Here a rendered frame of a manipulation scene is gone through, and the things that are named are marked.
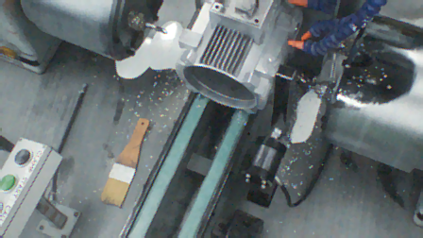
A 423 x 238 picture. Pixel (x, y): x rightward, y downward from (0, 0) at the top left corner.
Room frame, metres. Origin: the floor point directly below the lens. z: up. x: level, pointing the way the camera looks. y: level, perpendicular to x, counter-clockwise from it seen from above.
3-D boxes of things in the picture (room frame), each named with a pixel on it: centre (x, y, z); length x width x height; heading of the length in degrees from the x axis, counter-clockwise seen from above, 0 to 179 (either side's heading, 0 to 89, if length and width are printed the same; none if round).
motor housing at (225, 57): (0.62, -0.07, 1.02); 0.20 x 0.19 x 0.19; 149
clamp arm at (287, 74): (0.44, -0.12, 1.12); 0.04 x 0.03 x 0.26; 149
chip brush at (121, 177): (0.48, 0.20, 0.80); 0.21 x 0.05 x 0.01; 153
